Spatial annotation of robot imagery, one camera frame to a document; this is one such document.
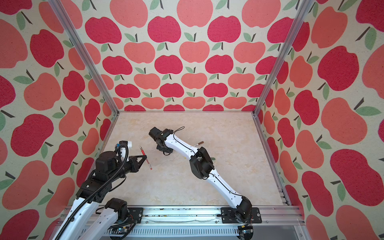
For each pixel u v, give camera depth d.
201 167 0.64
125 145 0.61
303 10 0.71
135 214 0.74
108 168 0.53
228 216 0.73
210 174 0.65
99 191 0.49
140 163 0.69
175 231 0.78
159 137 0.73
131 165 0.63
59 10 0.70
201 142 1.02
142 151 0.72
